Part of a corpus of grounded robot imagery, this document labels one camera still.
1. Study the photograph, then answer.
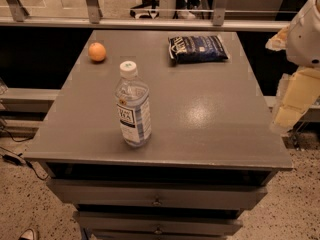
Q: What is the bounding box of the lower grey drawer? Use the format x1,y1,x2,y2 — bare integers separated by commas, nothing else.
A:
74,212,242,236

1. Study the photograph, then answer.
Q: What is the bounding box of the orange fruit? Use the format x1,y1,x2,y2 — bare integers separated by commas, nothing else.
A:
88,42,106,62

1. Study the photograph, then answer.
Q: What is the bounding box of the metal glass railing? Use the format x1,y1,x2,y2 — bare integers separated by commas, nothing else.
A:
0,0,288,31

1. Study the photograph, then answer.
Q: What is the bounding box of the black floor cable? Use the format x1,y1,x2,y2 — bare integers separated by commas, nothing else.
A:
0,118,50,182

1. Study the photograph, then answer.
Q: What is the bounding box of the dark blue snack bag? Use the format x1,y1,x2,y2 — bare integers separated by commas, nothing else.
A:
169,35,229,64

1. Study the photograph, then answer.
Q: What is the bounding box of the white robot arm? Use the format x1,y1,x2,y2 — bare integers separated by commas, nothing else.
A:
265,0,320,134

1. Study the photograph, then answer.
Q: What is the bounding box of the grey drawer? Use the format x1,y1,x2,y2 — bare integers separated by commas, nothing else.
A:
74,212,242,236
47,179,267,210

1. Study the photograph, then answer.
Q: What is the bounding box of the white sneaker tip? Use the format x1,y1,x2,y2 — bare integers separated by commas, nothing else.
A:
18,228,38,240

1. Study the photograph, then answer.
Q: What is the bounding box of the grey drawer cabinet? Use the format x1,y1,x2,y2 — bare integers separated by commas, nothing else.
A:
26,30,292,240

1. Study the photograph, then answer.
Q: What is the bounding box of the black office chair base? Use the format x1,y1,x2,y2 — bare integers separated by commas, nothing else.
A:
130,0,159,19

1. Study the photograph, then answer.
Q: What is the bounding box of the clear blue plastic water bottle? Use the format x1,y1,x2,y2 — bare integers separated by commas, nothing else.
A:
115,61,152,147

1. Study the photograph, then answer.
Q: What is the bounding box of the upper grey drawer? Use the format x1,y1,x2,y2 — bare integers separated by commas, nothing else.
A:
47,179,267,210

